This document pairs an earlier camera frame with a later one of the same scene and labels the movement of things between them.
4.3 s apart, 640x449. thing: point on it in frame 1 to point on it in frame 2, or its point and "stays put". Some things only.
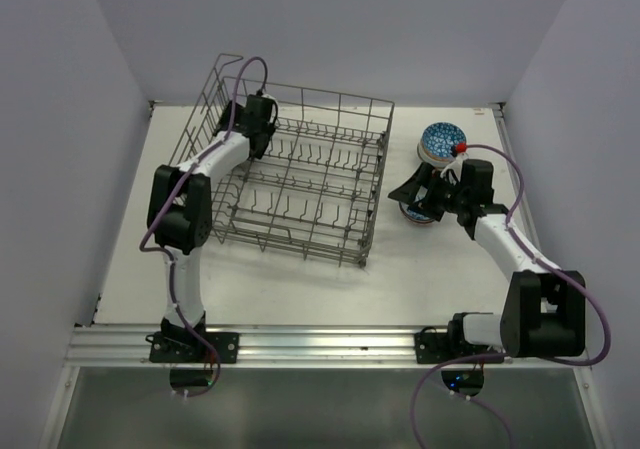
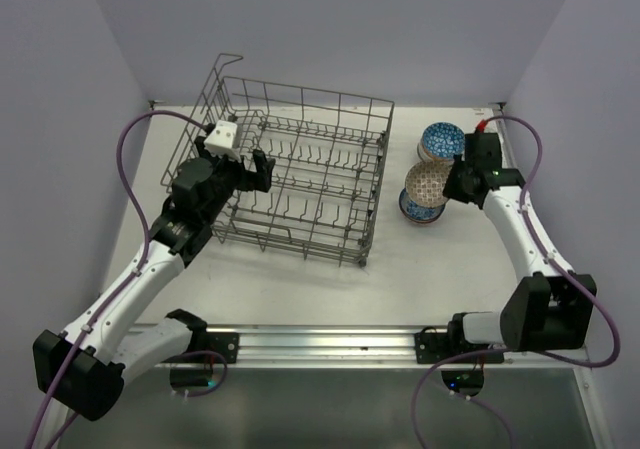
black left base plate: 188,348 stays put
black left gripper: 238,110 to 252,180
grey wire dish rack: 314,187 stays put
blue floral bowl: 412,215 stays put
